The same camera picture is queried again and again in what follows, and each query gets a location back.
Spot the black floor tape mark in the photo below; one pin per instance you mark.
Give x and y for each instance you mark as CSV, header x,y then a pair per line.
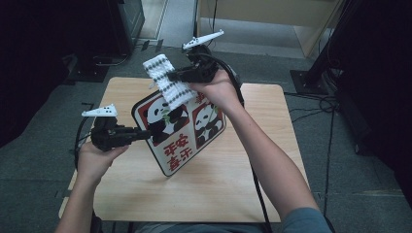
x,y
88,108

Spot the person's right hand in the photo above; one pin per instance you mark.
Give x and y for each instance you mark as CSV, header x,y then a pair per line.
x,y
223,92

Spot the black metal stand with pole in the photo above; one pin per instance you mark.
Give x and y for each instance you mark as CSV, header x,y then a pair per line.
x,y
304,84

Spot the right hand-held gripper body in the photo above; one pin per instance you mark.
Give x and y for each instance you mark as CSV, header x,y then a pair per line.
x,y
204,69

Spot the white striped cloth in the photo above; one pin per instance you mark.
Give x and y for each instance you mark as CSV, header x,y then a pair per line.
x,y
175,90

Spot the dark curtain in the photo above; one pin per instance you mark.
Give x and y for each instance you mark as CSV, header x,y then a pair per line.
x,y
32,48
382,64

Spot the light wooden cabinet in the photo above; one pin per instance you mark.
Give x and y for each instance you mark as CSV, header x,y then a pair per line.
x,y
259,9

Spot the dark cabinet with glass panel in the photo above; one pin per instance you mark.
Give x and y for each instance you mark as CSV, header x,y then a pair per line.
x,y
132,16

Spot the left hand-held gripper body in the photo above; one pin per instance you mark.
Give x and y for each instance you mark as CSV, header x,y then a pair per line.
x,y
110,136

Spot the person's blue-grey clothing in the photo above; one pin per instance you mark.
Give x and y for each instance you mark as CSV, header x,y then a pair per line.
x,y
304,223

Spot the black flat stand base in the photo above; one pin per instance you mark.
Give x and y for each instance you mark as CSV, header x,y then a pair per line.
x,y
87,73

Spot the person's left hand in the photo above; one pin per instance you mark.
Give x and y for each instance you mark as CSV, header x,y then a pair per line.
x,y
94,165

